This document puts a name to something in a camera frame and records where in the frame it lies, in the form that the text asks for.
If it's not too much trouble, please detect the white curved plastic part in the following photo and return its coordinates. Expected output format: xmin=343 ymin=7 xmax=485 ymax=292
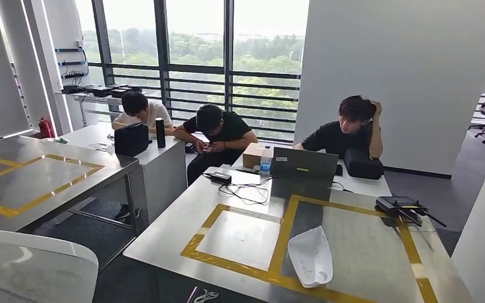
xmin=287 ymin=225 xmax=334 ymax=289

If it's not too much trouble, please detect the steel workbench with yellow tape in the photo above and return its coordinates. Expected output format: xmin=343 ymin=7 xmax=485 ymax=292
xmin=123 ymin=167 xmax=474 ymax=303
xmin=0 ymin=136 xmax=141 ymax=235

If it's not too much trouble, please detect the cardboard box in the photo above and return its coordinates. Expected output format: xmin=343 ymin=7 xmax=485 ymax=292
xmin=242 ymin=143 xmax=273 ymax=170

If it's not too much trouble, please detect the clear water bottle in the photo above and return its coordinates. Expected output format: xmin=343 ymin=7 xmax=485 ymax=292
xmin=260 ymin=145 xmax=273 ymax=175

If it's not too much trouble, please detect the person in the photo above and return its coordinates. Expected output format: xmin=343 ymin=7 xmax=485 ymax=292
xmin=173 ymin=104 xmax=258 ymax=187
xmin=293 ymin=95 xmax=383 ymax=160
xmin=112 ymin=92 xmax=175 ymax=137

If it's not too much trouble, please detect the black power adapter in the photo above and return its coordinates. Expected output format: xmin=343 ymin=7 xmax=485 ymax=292
xmin=211 ymin=171 xmax=233 ymax=186

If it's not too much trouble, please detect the grey laptop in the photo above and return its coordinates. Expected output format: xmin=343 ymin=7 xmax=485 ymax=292
xmin=270 ymin=147 xmax=340 ymax=181

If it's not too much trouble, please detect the white desk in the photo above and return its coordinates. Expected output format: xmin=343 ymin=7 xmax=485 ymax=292
xmin=221 ymin=152 xmax=393 ymax=198
xmin=60 ymin=121 xmax=188 ymax=225

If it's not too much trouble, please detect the black tumbler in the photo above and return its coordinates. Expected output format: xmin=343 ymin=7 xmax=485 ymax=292
xmin=155 ymin=117 xmax=167 ymax=149

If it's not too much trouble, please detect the black soft case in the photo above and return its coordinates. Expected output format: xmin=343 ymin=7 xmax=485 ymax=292
xmin=344 ymin=149 xmax=385 ymax=181

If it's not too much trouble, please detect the steel side table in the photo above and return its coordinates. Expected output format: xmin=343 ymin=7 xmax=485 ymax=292
xmin=56 ymin=91 xmax=122 ymax=127

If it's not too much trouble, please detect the black router with antennas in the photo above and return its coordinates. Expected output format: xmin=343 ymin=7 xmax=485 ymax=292
xmin=375 ymin=195 xmax=448 ymax=229

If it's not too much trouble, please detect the red fire extinguisher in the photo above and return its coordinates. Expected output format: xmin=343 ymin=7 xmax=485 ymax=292
xmin=39 ymin=117 xmax=55 ymax=139

